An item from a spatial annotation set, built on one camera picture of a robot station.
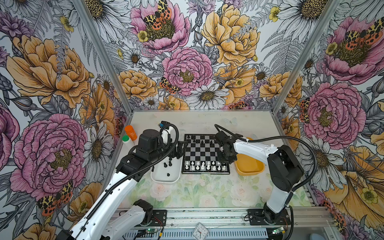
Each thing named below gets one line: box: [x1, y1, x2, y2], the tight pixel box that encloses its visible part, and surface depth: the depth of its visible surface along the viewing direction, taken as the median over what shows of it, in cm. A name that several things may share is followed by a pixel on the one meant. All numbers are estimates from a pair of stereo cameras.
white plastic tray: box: [150, 156, 184, 184], surface depth 91 cm
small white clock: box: [192, 222, 209, 240], surface depth 70 cm
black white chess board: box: [182, 134, 230, 174], surface depth 93 cm
